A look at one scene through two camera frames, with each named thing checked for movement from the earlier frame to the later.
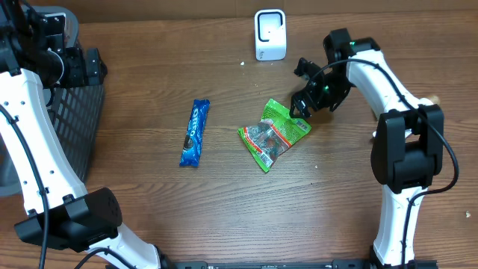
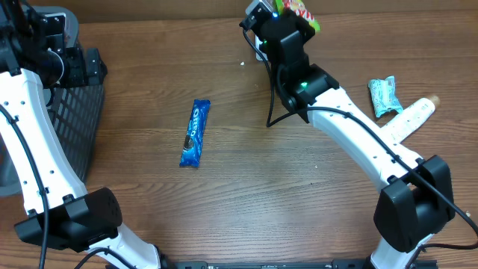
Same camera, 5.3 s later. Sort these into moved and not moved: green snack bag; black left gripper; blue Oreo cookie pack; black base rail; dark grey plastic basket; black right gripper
Moved: green snack bag; black right gripper
Not moved: blue Oreo cookie pack; black base rail; dark grey plastic basket; black left gripper
